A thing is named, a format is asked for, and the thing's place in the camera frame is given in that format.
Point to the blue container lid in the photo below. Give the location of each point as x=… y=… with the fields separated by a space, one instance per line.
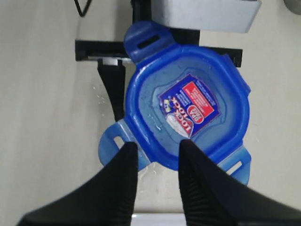
x=180 y=92

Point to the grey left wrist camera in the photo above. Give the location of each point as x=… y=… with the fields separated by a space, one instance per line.
x=209 y=15

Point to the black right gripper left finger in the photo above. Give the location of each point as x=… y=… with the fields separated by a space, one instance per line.
x=107 y=199

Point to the white plastic tray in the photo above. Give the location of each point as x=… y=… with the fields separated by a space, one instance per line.
x=158 y=219

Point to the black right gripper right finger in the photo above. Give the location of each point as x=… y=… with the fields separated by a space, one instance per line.
x=211 y=197

